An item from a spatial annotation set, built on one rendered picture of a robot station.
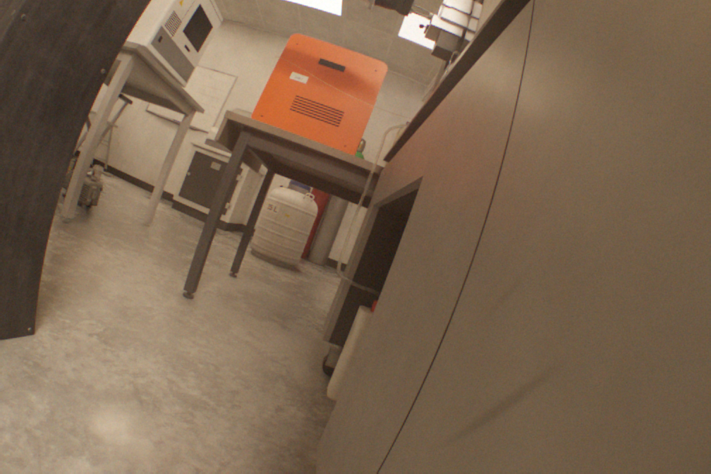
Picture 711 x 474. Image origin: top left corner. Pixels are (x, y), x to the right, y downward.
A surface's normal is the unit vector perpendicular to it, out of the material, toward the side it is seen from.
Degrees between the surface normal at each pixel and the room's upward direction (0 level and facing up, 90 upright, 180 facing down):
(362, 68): 90
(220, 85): 90
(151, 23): 90
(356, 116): 90
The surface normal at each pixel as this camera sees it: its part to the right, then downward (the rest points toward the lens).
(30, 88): 0.93, 0.34
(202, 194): 0.07, -0.07
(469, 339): -0.93, -0.36
